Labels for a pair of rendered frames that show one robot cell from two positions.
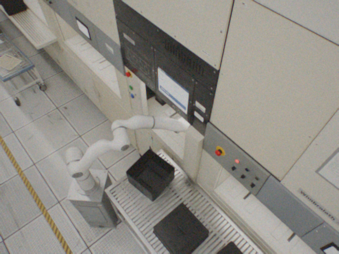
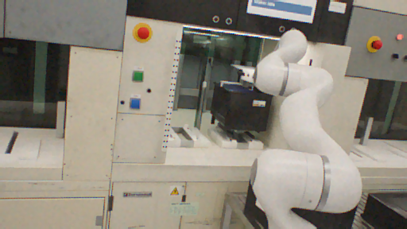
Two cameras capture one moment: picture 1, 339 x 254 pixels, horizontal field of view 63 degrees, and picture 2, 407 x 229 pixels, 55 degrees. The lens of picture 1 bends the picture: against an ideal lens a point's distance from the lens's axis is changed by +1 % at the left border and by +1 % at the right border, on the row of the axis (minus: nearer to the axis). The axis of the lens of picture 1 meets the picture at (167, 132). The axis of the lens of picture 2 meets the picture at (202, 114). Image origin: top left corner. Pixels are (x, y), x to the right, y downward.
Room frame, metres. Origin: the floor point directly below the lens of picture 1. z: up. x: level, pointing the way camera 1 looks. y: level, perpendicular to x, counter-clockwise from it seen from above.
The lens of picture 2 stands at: (0.89, 1.48, 1.43)
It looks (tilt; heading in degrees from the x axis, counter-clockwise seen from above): 14 degrees down; 290
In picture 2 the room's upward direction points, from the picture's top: 9 degrees clockwise
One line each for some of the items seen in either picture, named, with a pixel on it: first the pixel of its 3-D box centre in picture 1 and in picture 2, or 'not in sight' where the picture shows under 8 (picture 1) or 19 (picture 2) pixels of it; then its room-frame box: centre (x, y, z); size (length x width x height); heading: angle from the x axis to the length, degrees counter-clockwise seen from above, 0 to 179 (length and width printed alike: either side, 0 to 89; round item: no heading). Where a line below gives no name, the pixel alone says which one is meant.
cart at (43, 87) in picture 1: (12, 66); not in sight; (2.91, 2.12, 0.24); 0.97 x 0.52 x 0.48; 43
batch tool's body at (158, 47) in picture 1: (198, 106); (196, 111); (1.56, -0.28, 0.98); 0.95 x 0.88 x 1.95; 130
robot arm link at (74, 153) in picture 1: (77, 162); (287, 203); (0.96, 0.66, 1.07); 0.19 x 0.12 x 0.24; 19
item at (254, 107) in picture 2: not in sight; (241, 100); (1.35, -0.29, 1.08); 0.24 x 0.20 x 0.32; 40
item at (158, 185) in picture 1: (151, 174); (299, 201); (0.96, 0.13, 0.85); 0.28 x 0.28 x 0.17; 50
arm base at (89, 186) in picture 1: (85, 179); not in sight; (0.93, 0.65, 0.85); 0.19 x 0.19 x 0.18
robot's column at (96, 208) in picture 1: (97, 201); not in sight; (0.93, 0.65, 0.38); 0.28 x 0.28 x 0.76; 85
